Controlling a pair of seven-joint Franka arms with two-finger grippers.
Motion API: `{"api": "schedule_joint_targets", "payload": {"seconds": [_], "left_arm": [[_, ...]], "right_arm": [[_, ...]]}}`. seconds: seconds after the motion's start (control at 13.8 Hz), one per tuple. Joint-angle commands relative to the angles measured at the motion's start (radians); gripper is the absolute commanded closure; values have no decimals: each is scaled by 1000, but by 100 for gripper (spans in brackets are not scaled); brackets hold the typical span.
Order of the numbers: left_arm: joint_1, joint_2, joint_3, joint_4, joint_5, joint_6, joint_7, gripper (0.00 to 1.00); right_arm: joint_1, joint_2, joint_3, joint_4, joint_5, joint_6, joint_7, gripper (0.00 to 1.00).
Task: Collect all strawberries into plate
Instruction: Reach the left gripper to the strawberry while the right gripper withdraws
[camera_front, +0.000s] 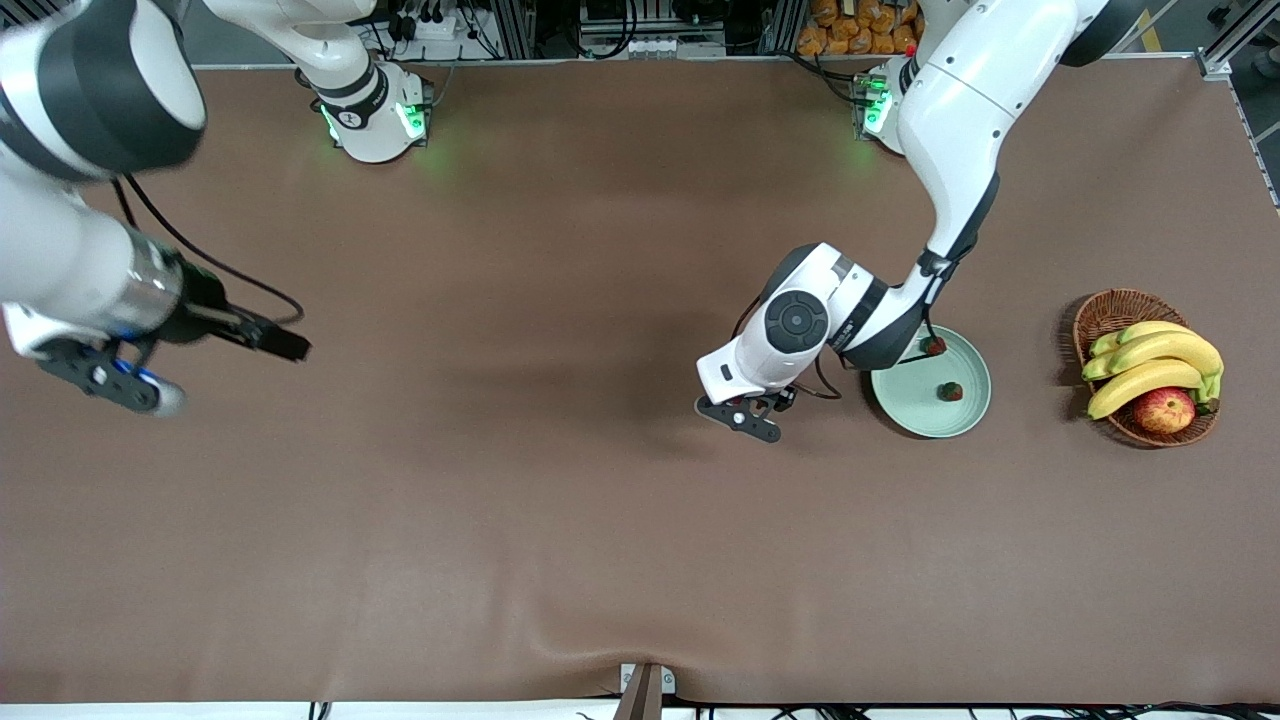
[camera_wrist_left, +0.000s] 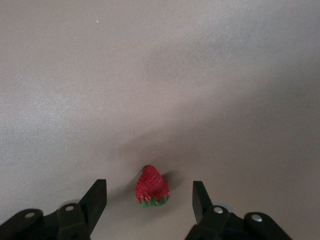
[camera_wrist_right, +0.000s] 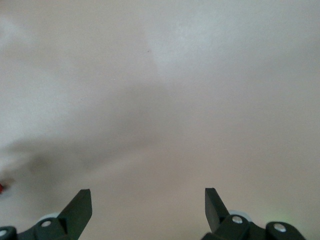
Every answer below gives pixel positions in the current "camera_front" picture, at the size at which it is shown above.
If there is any red apple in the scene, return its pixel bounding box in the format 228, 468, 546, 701
1133, 387, 1198, 436

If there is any white power strip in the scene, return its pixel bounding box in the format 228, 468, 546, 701
388, 8, 463, 43

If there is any brown wicker basket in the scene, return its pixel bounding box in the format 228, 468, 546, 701
1072, 289, 1222, 449

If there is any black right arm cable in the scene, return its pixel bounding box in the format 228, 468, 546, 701
110, 175, 306, 326

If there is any bag of orange bread rolls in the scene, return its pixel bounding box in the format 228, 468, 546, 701
797, 0, 926, 57

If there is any aluminium equipment rack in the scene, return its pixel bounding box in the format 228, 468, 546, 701
460, 0, 801, 61

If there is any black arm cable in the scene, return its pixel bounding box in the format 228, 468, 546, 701
110, 175, 306, 326
735, 250, 961, 401

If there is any yellow banana beside apple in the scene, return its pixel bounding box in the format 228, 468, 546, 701
1087, 359, 1209, 421

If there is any brown table mat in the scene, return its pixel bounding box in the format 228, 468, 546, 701
0, 58, 1280, 706

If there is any small yellow banana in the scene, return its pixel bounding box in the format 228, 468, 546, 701
1090, 320, 1196, 359

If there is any large yellow banana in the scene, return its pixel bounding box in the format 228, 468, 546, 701
1082, 331, 1225, 401

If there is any light green round plate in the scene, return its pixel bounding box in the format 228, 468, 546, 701
870, 325, 993, 440

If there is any metal table edge bracket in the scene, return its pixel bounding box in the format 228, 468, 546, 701
619, 662, 677, 720

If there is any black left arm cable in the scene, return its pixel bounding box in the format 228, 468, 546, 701
735, 250, 961, 401

